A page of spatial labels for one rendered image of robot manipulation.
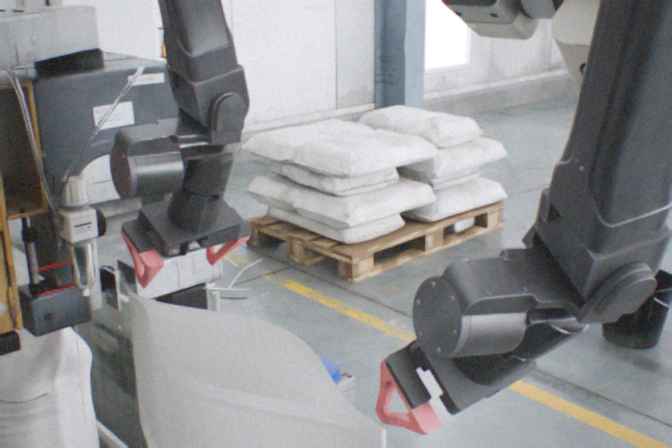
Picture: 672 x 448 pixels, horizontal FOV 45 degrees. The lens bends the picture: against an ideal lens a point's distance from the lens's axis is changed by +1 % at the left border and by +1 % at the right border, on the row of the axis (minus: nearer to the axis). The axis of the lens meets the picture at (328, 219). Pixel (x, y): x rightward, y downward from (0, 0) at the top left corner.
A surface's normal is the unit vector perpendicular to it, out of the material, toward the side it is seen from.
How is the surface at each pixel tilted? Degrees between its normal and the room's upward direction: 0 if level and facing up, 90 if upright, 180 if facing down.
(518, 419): 0
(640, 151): 120
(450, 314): 80
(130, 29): 90
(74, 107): 90
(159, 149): 101
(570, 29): 40
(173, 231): 29
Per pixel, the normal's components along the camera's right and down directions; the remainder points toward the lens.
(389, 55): -0.75, 0.22
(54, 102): 0.66, 0.22
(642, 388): -0.02, -0.95
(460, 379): 0.43, -0.51
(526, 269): 0.36, -0.71
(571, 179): -0.94, 0.31
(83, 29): 0.99, 0.04
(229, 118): 0.56, 0.43
